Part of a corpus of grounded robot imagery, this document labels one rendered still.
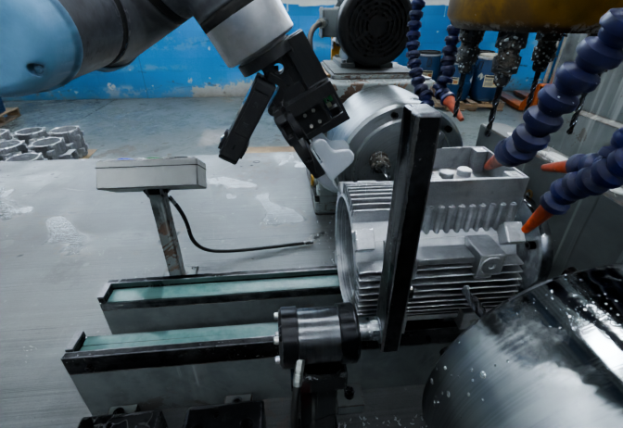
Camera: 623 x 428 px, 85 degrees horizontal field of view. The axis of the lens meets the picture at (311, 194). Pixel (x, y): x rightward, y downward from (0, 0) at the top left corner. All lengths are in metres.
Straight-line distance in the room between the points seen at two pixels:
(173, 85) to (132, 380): 5.81
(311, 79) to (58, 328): 0.64
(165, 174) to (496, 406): 0.55
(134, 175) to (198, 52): 5.42
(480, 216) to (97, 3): 0.44
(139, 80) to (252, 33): 6.00
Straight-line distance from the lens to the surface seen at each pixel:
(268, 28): 0.39
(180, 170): 0.64
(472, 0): 0.40
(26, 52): 0.31
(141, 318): 0.64
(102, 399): 0.62
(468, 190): 0.43
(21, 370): 0.78
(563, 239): 0.51
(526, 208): 0.53
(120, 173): 0.67
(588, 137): 0.65
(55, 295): 0.89
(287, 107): 0.41
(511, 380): 0.27
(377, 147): 0.65
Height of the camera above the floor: 1.31
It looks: 29 degrees down
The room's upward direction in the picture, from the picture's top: straight up
